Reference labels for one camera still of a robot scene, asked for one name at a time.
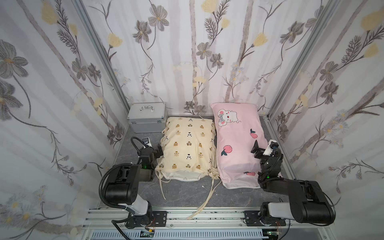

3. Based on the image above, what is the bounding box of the cream bear print pillow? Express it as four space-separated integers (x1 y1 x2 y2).
156 117 219 183

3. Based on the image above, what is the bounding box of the pink cartoon print pillow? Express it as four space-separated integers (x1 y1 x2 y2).
210 103 268 190

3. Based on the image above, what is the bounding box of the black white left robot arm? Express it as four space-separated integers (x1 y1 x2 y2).
98 137 164 229

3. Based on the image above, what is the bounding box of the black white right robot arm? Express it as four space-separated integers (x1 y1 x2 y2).
251 140 336 227

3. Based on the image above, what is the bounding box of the silver aluminium case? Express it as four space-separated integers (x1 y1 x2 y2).
127 102 168 133

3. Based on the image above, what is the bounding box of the white ribbed vent strip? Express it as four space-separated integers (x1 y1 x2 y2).
89 229 268 240

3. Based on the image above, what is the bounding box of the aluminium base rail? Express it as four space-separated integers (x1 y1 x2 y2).
78 208 335 240

